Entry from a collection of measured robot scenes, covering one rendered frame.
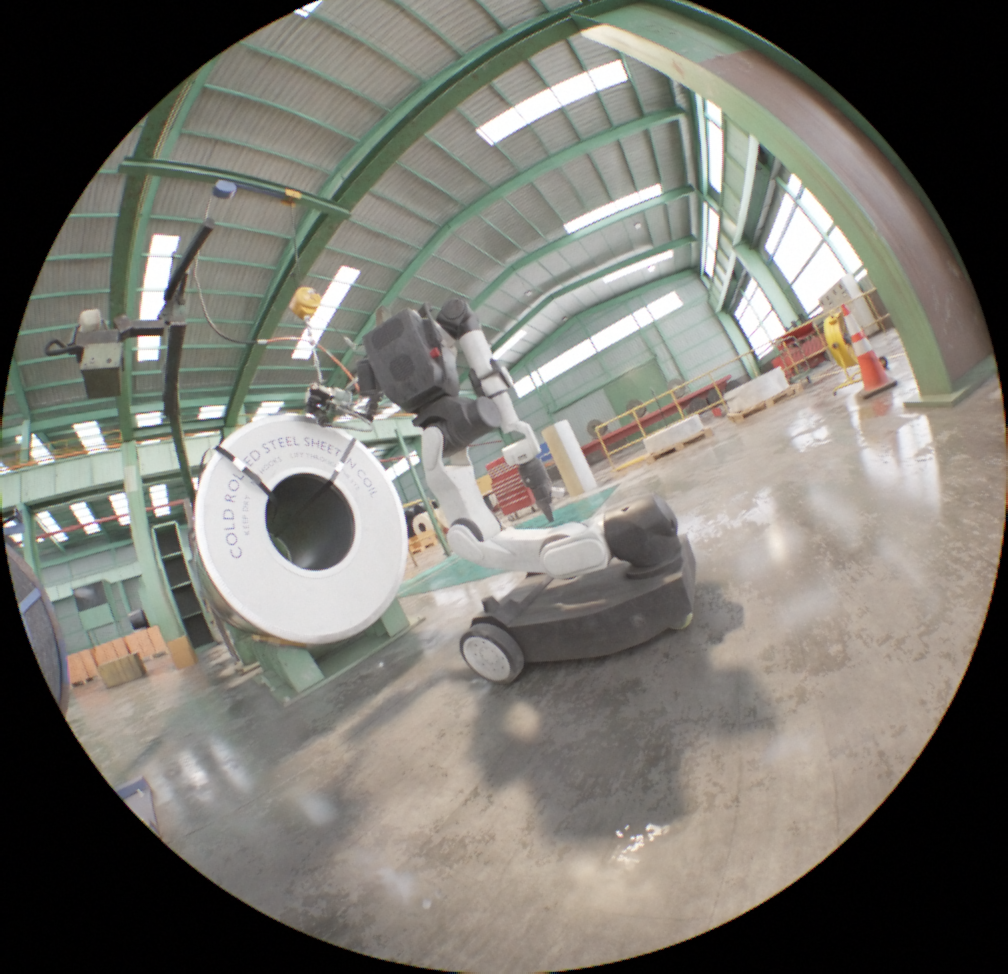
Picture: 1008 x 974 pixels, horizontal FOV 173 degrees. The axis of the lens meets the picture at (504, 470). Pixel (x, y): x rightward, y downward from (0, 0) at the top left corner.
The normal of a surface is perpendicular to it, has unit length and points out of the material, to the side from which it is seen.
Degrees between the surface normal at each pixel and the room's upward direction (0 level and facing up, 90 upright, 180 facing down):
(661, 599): 90
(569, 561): 90
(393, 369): 106
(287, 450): 90
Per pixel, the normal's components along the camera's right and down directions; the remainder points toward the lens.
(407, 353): -0.12, 0.27
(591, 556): -0.53, 0.17
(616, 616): -0.24, 0.03
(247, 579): 0.76, -0.38
